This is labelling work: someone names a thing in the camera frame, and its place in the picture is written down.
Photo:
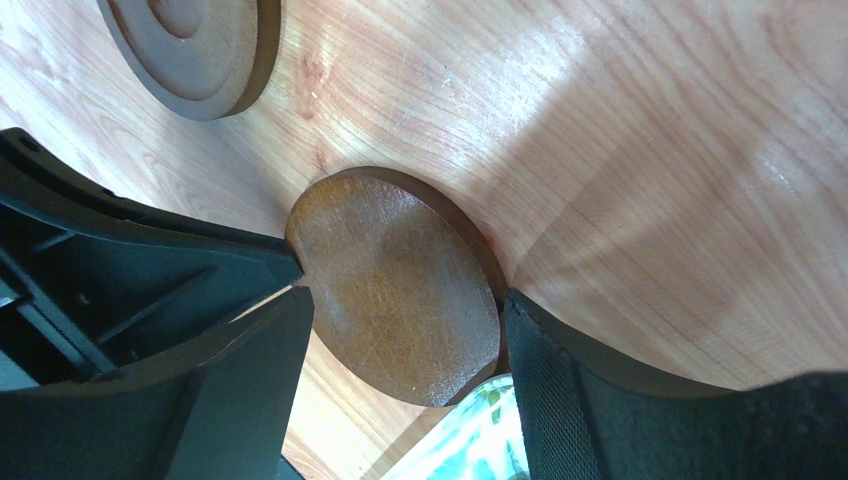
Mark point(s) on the plain dark brown coaster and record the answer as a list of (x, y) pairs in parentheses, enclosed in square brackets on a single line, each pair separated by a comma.
[(408, 293)]

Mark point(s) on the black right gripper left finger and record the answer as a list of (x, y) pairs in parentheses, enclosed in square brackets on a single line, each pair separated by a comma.
[(215, 407)]

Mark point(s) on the ringed brown coaster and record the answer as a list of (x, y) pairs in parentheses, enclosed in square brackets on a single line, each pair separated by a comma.
[(204, 60)]

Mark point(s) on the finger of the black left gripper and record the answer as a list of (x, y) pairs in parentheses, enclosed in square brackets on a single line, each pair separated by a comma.
[(91, 281)]

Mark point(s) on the floral white serving tray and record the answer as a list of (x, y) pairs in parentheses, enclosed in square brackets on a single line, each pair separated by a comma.
[(480, 438)]

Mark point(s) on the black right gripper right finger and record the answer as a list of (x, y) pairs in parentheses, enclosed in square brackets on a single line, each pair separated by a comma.
[(589, 411)]

